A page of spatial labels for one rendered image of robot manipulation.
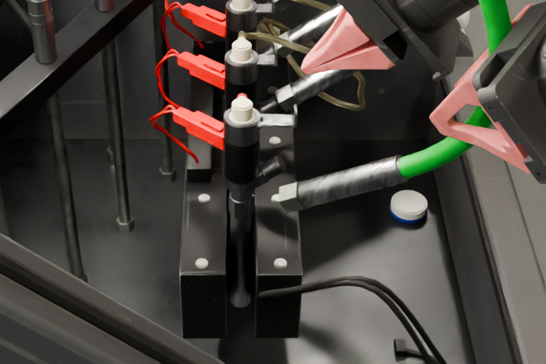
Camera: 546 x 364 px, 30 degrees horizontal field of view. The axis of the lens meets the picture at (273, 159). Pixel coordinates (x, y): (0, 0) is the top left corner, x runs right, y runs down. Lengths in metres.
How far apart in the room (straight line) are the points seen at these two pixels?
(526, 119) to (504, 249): 0.40
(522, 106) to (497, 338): 0.41
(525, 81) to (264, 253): 0.37
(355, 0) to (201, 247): 0.28
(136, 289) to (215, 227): 0.18
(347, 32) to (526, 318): 0.31
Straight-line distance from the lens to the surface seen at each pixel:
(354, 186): 0.67
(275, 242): 0.85
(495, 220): 0.95
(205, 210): 0.88
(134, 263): 1.05
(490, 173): 0.99
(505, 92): 0.53
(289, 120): 0.78
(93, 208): 1.11
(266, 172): 0.81
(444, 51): 0.70
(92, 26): 0.90
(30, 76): 0.84
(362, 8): 0.67
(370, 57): 0.69
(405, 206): 1.10
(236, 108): 0.77
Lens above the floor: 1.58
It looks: 40 degrees down
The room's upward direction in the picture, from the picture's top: 2 degrees clockwise
